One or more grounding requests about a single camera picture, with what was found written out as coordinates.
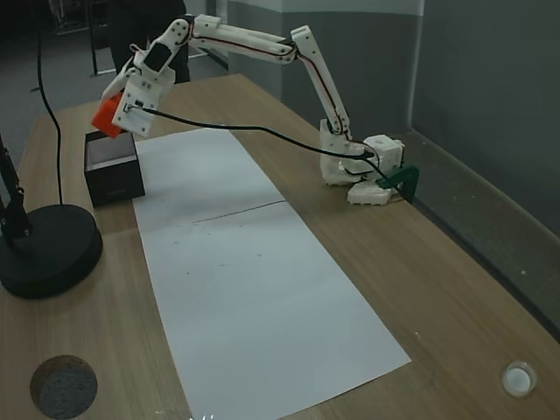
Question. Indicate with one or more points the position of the orange cube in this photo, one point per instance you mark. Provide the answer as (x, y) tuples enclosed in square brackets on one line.
[(105, 118)]

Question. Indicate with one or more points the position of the dark brown open box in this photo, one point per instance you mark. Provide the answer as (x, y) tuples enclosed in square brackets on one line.
[(116, 184)]

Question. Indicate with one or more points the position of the person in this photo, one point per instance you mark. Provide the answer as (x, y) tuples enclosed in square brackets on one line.
[(131, 26)]

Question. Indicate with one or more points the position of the white paper sheet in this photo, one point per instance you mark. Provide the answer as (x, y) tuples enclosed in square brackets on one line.
[(262, 306), (197, 175)]

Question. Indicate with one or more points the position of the black round-base stand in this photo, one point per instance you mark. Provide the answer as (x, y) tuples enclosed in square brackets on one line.
[(48, 249)]

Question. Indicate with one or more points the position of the green table clamp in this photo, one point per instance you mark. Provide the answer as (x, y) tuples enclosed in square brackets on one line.
[(402, 175)]

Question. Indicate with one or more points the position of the small white round cap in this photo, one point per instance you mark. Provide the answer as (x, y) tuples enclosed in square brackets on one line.
[(519, 378)]

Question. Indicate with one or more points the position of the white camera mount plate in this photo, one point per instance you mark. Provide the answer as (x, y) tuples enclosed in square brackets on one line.
[(140, 116)]

